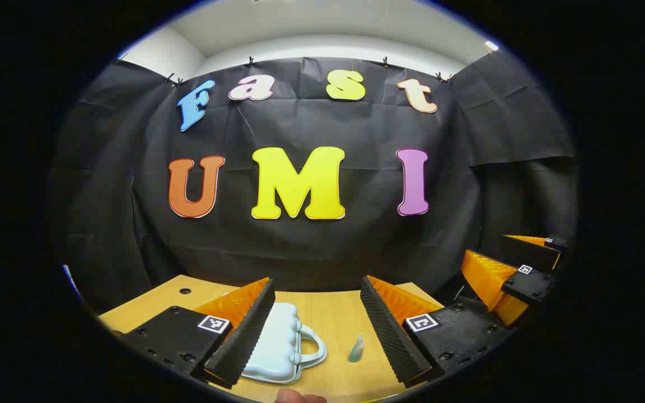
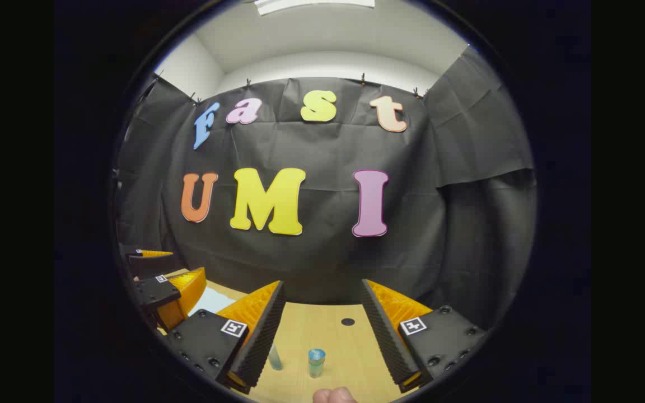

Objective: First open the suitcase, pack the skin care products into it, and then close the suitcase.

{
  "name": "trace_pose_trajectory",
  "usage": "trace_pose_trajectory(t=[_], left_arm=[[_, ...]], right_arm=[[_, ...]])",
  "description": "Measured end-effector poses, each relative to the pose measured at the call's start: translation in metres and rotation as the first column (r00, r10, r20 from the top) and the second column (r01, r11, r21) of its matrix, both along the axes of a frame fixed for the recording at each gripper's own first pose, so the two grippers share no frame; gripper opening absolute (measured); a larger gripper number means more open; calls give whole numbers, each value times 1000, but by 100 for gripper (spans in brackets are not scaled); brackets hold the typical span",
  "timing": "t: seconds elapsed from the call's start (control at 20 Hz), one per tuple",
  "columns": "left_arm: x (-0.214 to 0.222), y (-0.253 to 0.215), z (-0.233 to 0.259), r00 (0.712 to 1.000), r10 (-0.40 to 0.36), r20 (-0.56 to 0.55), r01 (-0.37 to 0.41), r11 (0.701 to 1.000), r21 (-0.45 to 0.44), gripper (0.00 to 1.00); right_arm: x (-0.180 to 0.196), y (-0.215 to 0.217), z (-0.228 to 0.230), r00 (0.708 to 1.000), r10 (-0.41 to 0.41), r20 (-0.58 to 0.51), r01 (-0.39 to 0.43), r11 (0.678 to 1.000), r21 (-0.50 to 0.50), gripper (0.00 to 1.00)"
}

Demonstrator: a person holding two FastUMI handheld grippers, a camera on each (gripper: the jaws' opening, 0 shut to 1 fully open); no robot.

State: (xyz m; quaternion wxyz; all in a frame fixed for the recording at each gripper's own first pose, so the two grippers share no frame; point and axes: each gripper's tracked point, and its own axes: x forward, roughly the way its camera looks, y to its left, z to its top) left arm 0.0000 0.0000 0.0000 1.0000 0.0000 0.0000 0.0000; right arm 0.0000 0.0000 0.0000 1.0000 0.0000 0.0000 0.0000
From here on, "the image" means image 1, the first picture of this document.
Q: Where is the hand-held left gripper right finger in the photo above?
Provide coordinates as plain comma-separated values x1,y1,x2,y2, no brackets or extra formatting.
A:
359,274,516,388

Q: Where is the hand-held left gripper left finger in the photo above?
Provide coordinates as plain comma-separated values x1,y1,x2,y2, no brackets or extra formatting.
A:
111,277,276,390

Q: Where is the light blue suitcase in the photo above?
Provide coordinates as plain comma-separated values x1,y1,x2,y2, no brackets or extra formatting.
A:
241,303,328,385

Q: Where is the black backdrop cloth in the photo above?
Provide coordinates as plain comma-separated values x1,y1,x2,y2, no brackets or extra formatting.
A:
48,56,578,314

